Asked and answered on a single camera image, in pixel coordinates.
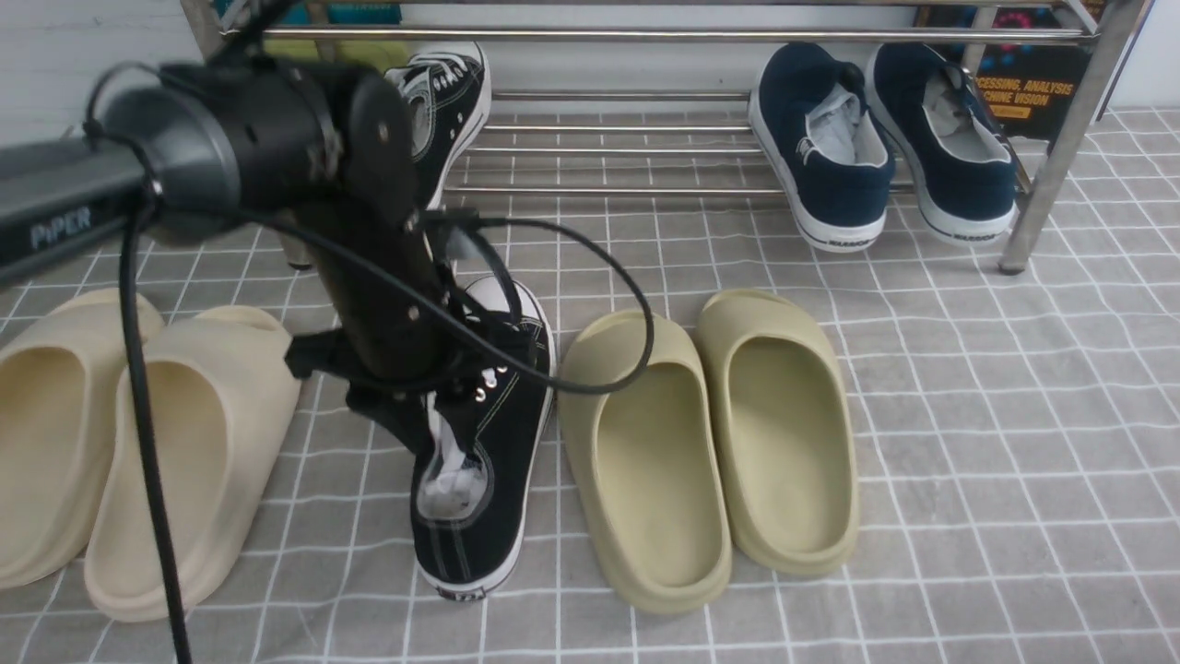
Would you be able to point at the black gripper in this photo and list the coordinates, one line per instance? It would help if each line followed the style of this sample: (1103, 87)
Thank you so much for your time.
(379, 272)

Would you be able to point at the black canvas sneaker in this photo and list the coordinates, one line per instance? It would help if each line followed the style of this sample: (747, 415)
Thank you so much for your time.
(447, 90)
(470, 484)

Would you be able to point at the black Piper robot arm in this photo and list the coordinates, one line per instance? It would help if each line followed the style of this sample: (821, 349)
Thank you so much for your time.
(322, 153)

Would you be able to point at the silver metal shoe rack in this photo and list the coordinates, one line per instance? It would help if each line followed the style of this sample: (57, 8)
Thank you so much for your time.
(1107, 40)

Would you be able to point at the left olive foam slide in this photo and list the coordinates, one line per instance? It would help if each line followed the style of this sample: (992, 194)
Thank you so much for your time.
(644, 463)

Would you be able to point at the olive foam slide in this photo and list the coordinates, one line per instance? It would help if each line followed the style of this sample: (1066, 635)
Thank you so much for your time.
(783, 432)
(644, 463)

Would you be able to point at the right cream foam slide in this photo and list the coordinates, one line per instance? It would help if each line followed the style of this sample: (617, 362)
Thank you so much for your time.
(222, 399)

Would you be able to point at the cream foam slide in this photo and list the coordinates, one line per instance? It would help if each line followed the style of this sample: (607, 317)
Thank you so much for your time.
(222, 399)
(58, 382)

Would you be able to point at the yellow-green book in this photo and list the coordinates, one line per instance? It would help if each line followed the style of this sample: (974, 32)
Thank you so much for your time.
(382, 55)

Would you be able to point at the right olive foam slide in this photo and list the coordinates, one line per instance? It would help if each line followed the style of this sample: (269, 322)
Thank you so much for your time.
(783, 432)

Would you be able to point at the teal book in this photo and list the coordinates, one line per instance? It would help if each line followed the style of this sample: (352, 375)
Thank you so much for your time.
(229, 12)

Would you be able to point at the left cream foam slide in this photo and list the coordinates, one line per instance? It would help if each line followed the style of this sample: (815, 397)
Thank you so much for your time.
(58, 382)

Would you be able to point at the left navy slip-on shoe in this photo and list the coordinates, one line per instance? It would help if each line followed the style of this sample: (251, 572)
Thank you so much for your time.
(809, 113)

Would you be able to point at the navy slip-on shoe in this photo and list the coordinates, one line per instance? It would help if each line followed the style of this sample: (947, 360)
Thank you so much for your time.
(809, 113)
(964, 175)

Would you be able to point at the right navy slip-on shoe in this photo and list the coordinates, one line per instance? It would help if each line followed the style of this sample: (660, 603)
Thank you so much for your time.
(964, 175)

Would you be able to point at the grey checked cloth mat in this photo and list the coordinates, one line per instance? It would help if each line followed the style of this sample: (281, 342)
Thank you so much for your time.
(1016, 441)

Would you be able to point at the black image processing book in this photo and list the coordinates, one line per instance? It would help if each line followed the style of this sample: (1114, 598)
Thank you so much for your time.
(1029, 88)

